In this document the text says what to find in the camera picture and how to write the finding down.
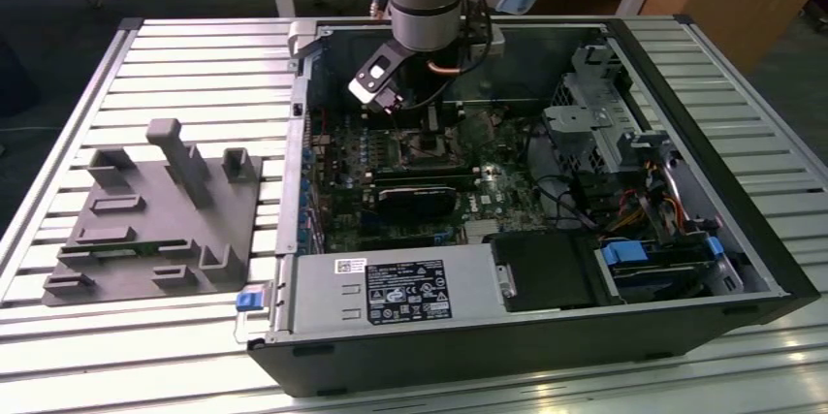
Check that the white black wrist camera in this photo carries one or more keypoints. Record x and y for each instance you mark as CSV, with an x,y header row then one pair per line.
x,y
375,74

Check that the black RAM slot white clips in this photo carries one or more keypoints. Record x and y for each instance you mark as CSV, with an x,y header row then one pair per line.
x,y
388,120

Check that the black drive bay box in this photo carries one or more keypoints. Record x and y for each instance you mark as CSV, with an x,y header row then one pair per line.
x,y
543,268

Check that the round silver coin battery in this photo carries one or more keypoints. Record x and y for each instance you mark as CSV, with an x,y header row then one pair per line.
x,y
495,118

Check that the blue case latch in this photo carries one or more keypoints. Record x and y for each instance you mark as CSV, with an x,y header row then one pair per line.
x,y
251,301

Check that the perforated metal disk cage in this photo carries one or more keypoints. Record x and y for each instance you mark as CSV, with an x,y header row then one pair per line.
x,y
581,118

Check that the black graphics card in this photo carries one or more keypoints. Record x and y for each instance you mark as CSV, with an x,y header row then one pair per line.
x,y
417,203

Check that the black CPU socket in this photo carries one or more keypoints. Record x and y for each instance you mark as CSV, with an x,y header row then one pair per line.
x,y
407,142

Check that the blue plastic clip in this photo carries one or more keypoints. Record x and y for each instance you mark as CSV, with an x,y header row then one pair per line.
x,y
715,246

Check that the blue disk carrier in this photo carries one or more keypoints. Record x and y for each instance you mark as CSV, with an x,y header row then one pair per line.
x,y
624,254

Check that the silver power supply unit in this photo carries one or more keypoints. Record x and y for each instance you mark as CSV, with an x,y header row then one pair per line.
x,y
323,297

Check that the green RAM stick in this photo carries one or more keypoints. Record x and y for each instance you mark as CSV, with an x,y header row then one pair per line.
x,y
123,249

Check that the black silver PC case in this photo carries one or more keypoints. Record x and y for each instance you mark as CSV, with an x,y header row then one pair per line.
x,y
452,360

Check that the grey parts rack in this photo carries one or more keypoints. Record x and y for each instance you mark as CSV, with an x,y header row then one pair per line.
x,y
161,220

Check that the silver chipset heat sink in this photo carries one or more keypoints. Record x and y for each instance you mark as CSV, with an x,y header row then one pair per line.
x,y
480,230

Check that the green motherboard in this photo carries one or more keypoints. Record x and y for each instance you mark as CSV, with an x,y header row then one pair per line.
x,y
511,176

